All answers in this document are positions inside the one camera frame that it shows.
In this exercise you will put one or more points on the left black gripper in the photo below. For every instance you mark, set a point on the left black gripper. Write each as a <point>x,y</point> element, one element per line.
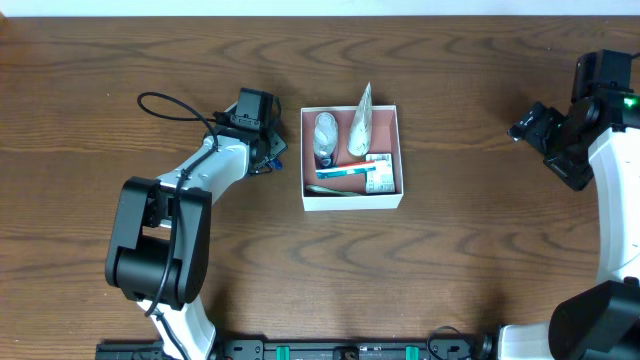
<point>273,148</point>

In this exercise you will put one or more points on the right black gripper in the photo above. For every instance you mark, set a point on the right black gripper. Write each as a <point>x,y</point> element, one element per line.
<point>542,132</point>

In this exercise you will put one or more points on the clear bottle dark liquid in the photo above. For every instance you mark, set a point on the clear bottle dark liquid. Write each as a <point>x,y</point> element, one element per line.
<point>325,140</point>

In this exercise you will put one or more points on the green white toothbrush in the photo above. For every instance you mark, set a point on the green white toothbrush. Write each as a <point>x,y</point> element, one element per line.
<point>324,191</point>

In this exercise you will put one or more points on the Colgate toothpaste tube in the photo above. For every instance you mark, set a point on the Colgate toothpaste tube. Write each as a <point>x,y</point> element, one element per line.
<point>346,170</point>

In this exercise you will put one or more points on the white patterned cream tube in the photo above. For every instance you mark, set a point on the white patterned cream tube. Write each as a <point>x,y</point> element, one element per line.
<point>361,129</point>

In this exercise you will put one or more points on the small green white box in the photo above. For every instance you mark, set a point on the small green white box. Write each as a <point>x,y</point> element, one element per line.
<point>381,179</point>

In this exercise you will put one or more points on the blue disposable razor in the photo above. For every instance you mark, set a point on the blue disposable razor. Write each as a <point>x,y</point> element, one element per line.
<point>276,164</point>

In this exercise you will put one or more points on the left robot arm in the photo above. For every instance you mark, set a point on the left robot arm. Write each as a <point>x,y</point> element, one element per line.
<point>159,247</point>

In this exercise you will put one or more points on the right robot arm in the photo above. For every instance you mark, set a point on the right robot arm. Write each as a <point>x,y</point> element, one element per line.
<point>596,141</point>

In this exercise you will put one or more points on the white cardboard box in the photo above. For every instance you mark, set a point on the white cardboard box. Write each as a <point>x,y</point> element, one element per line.
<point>385,139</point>

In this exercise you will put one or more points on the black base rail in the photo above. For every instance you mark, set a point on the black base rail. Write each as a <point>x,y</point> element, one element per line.
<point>446,347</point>

